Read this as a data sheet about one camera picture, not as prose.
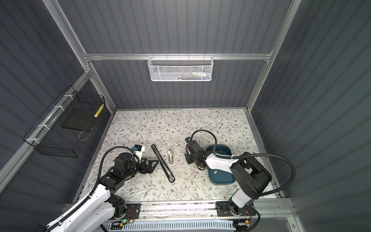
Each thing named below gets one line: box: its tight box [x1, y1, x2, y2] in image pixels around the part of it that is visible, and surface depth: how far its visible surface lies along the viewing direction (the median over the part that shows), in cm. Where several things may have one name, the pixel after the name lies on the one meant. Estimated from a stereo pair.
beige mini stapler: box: [168, 147, 174, 165], surface depth 93 cm
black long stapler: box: [151, 144, 176, 183], surface depth 90 cm
